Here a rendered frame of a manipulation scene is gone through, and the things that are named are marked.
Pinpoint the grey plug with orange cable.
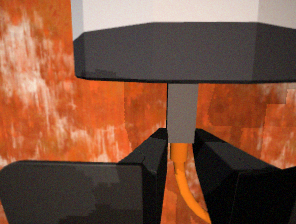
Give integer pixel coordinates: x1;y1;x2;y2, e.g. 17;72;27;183
166;83;211;224

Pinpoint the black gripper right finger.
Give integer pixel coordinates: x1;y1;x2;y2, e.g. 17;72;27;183
192;128;296;224

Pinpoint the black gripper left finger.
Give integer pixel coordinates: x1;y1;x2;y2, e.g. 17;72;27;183
0;128;168;224

